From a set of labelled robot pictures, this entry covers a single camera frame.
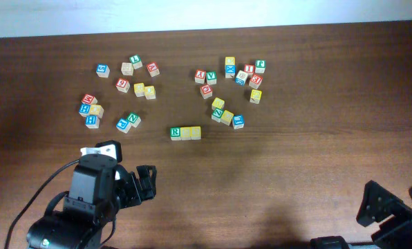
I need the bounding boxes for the blue X block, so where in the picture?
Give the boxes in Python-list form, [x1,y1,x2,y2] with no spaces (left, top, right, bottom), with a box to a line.
[225,65,236,78]

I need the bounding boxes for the blue h block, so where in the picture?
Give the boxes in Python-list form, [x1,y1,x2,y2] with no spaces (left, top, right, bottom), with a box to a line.
[78,103,91,117]
[85,115,100,129]

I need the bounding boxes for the plain wooden block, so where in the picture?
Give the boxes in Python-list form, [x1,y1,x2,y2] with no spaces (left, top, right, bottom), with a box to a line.
[121,62,134,76]

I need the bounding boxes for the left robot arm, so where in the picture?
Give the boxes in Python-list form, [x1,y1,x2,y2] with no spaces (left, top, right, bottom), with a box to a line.
[26,154,157,249]

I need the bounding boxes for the green L block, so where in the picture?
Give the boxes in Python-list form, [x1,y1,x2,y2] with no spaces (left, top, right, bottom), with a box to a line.
[129,55,143,70]

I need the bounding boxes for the red E block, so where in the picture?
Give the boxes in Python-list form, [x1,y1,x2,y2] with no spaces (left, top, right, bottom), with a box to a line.
[249,74,263,89]

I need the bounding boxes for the red 6 block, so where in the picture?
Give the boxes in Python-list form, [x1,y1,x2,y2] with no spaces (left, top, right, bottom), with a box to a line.
[115,78,130,93]

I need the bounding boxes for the blue H block lower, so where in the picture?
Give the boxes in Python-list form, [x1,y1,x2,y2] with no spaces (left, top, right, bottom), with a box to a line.
[85,115,100,129]

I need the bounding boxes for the green N block right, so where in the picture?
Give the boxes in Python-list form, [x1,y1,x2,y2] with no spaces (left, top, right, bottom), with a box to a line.
[212,108,224,122]

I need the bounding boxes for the yellow block of pair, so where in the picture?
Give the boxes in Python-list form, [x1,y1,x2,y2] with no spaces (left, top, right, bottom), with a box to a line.
[144,86,156,100]
[133,82,144,97]

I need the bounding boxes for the green J block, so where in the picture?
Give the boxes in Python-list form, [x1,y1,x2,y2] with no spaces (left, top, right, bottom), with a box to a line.
[255,59,266,73]

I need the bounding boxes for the green n block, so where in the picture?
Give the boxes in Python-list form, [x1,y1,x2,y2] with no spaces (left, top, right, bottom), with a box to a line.
[212,108,224,122]
[127,112,141,128]

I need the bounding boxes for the yellow K block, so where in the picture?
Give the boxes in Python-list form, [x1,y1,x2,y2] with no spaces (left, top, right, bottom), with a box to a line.
[250,89,262,104]

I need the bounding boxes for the yellow S block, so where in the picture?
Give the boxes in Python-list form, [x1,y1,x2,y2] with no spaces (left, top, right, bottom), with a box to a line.
[180,127,191,140]
[190,126,202,140]

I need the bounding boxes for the green V block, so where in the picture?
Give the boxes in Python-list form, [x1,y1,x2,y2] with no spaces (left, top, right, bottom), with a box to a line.
[206,71,217,85]

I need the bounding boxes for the yellow block left of pair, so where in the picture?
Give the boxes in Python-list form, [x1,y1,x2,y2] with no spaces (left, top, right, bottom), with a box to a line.
[133,82,144,97]

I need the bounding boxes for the red A block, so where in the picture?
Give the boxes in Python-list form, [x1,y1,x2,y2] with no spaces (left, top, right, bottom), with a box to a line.
[147,62,160,77]

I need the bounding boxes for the yellow o block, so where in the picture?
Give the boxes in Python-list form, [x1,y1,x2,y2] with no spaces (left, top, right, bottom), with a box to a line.
[89,104,104,118]
[221,110,234,126]

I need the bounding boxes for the green R block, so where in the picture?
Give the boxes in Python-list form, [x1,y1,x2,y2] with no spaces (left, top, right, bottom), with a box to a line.
[170,127,181,140]

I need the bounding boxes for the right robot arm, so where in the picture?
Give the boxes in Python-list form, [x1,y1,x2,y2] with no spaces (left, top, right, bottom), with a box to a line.
[310,181,412,249]

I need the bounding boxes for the blue number 5 block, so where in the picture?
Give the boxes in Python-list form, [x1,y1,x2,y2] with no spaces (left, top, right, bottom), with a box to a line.
[96,64,110,78]

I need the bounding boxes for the blue L block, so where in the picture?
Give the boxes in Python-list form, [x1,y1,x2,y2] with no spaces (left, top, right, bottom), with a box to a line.
[232,115,245,129]

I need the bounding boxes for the red M block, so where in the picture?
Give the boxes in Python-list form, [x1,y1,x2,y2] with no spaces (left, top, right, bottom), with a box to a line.
[82,94,97,105]

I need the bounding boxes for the yellow Z block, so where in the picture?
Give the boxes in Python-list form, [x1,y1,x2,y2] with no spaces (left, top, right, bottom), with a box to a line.
[212,98,225,110]

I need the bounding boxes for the blue H block upper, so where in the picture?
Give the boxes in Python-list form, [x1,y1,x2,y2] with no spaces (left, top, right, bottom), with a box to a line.
[78,103,91,117]

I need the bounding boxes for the red Y block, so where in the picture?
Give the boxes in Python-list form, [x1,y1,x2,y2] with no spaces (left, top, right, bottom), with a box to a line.
[194,70,206,84]

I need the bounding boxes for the red I block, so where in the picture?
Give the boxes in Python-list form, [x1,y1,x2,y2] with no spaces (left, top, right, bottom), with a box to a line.
[243,64,255,77]

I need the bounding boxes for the yellow O block right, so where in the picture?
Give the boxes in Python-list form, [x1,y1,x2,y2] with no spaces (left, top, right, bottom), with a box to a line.
[221,110,234,126]

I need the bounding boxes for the yellow top block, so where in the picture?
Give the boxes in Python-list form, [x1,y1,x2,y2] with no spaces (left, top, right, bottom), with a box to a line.
[225,57,236,66]

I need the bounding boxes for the yellow block right of pair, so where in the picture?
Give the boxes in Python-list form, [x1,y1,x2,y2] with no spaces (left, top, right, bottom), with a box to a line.
[144,86,156,100]

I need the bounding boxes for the red C block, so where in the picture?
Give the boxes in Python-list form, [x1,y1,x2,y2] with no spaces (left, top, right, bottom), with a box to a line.
[200,84,213,99]

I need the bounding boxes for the blue P block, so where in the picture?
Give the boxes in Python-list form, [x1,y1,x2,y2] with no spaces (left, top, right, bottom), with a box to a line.
[116,118,132,133]

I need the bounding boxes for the green N block left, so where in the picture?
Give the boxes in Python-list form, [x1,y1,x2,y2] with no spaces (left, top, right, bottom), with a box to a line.
[127,112,141,128]

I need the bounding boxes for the blue edged tilted block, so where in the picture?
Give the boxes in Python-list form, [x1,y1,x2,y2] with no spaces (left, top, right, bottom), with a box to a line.
[235,71,248,86]

